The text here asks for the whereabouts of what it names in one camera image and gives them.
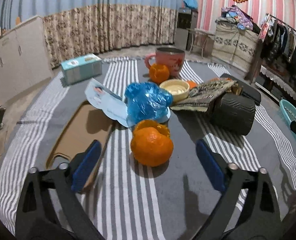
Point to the clothes rack with garments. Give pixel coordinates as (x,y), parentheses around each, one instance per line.
(279,46)

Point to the black flat pouch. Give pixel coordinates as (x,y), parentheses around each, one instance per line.
(247,90)

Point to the grey water dispenser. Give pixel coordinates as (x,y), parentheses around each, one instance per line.
(186,21)

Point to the brown paper wrapper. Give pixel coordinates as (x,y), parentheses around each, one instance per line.
(202,97)

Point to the cream plastic lid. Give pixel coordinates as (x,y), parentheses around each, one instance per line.
(179,89)

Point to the light blue paper leaflet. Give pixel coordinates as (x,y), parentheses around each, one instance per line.
(111,104)

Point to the brown phone case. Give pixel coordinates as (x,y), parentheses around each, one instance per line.
(86,125)

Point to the pink metal mug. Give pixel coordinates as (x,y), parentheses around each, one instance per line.
(170,56)

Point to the orange peel by mug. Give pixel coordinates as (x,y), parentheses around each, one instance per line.
(159,73)

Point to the blue covered water bottle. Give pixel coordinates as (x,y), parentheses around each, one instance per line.
(191,4)

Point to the low bench with lace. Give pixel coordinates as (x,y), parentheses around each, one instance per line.
(274,85)

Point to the white sideboard cabinet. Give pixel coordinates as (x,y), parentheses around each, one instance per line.
(24,60)

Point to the small metal folding table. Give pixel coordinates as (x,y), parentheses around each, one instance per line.
(199,38)

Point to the small orange cap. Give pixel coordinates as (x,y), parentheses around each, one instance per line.
(192,84)

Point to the blue floral curtain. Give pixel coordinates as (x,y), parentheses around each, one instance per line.
(76,27)

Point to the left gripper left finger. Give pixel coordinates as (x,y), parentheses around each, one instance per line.
(36,217)

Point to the light blue trash basket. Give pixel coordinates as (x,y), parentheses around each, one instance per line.
(288,111)

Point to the pile of folded clothes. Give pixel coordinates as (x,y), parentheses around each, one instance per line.
(234,16)

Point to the blue plastic bag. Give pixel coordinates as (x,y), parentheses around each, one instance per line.
(146,100)

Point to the cabinet with patterned cover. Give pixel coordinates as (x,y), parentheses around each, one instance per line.
(234,46)

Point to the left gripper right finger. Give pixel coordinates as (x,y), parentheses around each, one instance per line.
(260,215)

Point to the grey striped table cloth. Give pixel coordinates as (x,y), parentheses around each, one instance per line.
(132,201)

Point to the orange snack wrapper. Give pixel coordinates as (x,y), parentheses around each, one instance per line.
(220,79)

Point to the light blue tissue box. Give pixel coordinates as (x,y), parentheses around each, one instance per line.
(81,68)

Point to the orange peel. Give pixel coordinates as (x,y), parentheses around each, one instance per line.
(159,73)
(151,144)

